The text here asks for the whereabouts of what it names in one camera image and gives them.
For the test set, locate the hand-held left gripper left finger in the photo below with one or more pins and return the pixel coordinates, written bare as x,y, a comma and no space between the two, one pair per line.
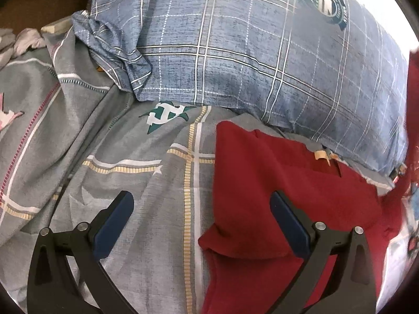
113,225

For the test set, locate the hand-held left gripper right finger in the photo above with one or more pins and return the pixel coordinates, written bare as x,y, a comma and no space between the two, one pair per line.
289,224

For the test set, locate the red knitted garment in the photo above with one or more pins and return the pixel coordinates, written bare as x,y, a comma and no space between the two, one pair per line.
262,173

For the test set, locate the grey plaid bed sheet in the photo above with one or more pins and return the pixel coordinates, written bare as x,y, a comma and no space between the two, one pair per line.
114,144

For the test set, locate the white printed cloth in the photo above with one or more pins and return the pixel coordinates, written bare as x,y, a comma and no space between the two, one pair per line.
407,232

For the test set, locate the blue plaid pillow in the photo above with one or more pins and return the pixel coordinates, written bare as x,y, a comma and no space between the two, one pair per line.
229,39

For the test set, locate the white crumpled cloth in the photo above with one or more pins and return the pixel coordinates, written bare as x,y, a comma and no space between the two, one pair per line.
26,41

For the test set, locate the beige flat box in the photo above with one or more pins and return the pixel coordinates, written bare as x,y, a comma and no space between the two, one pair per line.
55,26

